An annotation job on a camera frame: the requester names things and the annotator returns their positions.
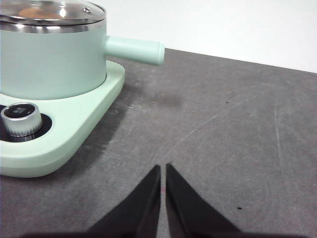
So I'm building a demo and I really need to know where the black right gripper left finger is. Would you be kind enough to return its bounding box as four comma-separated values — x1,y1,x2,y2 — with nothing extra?
84,165,161,238

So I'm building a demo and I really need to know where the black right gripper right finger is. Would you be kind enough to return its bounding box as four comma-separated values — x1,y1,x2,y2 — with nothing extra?
165,163,248,238

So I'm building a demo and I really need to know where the glass pot lid green knob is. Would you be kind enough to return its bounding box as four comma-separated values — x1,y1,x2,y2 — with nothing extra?
0,0,107,27

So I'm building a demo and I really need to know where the green breakfast machine base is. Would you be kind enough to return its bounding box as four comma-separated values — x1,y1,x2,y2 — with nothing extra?
0,60,126,178

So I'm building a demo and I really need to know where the silver control knob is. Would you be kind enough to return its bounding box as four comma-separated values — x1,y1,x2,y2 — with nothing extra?
0,103,43,137

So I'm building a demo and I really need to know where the green pot with stick handle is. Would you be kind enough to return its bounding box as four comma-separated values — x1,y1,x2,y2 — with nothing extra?
0,18,165,99

